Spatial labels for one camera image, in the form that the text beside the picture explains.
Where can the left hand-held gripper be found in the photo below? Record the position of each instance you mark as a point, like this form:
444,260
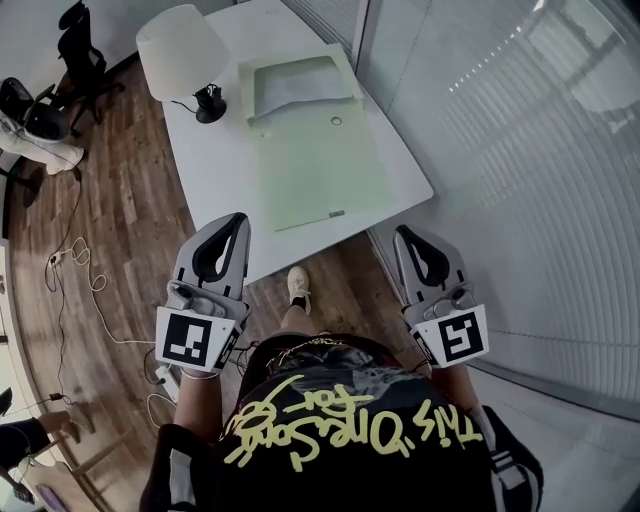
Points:
185,335

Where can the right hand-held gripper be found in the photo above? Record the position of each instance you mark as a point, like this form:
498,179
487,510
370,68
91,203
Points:
457,337

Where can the light green mat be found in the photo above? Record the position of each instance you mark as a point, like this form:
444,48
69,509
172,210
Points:
320,170

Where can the grey cloth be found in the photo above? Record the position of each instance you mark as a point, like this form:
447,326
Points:
300,87

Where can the person's left forearm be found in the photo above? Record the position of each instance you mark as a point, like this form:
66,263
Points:
197,405

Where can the person's right forearm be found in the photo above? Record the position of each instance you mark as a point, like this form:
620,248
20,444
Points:
457,390

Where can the person's left white shoe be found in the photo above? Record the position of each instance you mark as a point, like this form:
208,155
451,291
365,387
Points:
298,282

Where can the person's left leg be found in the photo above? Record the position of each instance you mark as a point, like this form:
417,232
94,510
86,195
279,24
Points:
299,322

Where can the white power strip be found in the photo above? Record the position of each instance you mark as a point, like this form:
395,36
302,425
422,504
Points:
167,382

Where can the white venetian blinds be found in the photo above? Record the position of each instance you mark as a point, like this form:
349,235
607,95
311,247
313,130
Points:
525,200

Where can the person's black printed t-shirt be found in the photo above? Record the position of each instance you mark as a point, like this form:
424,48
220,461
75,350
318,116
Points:
350,450

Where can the wooden table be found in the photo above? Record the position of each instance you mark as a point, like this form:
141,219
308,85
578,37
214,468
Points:
100,460

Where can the white table lamp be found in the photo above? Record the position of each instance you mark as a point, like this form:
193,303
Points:
180,50

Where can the black office chair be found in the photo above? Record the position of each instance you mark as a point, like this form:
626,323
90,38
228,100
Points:
82,55

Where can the purple cloth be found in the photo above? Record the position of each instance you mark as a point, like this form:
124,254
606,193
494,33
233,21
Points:
50,500

